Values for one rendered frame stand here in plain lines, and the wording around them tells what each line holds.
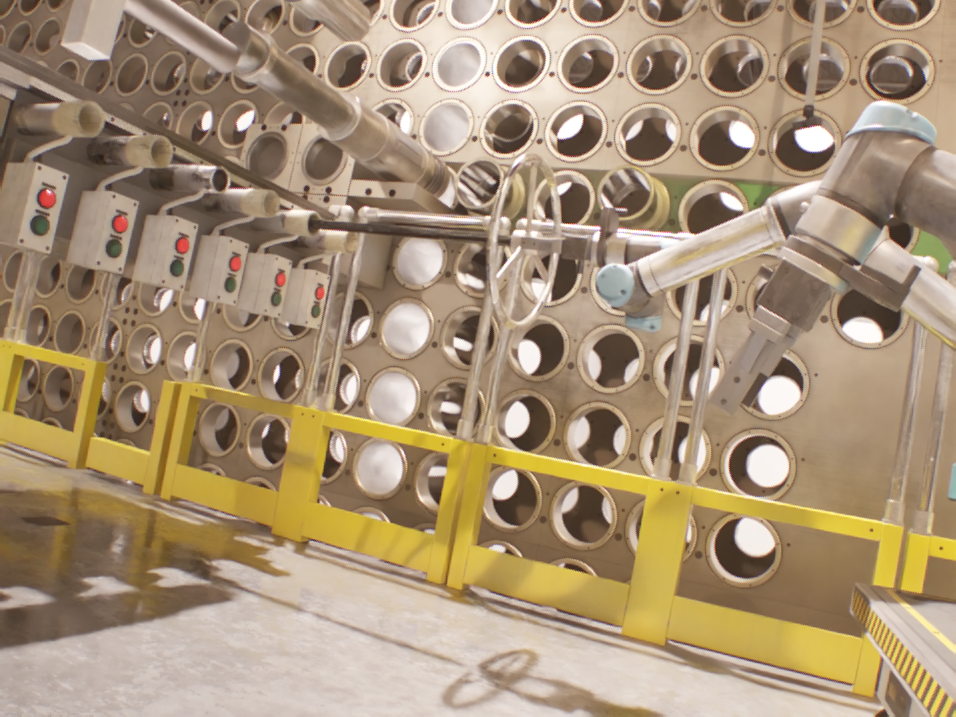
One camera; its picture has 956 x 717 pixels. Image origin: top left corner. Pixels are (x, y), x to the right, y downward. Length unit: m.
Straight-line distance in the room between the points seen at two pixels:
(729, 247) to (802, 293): 0.68
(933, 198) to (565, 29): 2.71
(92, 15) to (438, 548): 1.53
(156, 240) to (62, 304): 2.87
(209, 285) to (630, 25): 2.04
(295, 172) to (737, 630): 2.29
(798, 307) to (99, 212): 1.32
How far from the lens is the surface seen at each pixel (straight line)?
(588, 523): 3.53
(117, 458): 2.95
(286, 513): 2.46
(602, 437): 3.50
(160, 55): 4.66
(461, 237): 1.80
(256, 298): 2.05
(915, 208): 0.80
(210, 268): 1.93
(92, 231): 1.69
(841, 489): 2.79
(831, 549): 2.80
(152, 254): 1.81
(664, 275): 1.47
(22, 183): 1.60
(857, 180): 0.81
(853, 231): 0.81
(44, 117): 1.62
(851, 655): 2.01
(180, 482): 2.74
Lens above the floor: 0.50
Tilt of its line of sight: 4 degrees up
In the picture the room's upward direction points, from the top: 10 degrees clockwise
